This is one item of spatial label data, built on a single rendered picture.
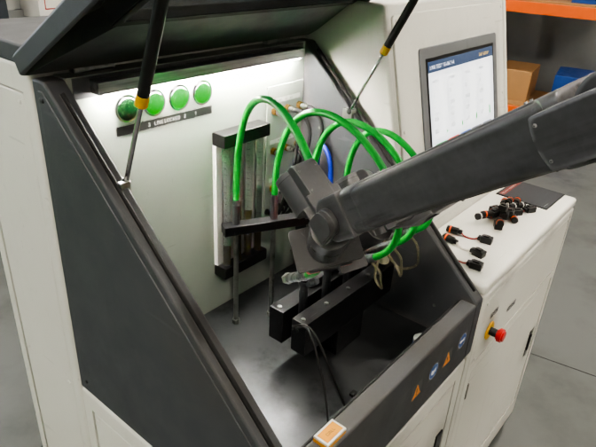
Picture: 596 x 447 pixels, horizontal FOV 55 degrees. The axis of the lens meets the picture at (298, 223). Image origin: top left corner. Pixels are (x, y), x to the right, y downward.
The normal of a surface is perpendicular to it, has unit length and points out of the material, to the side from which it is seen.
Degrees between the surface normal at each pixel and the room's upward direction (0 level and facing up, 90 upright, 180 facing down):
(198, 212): 90
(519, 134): 102
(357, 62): 90
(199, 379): 90
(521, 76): 90
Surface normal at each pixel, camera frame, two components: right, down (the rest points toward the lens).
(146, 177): 0.77, 0.33
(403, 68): 0.76, 0.11
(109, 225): -0.64, 0.33
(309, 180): 0.25, -0.45
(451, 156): -0.82, 0.35
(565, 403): 0.05, -0.89
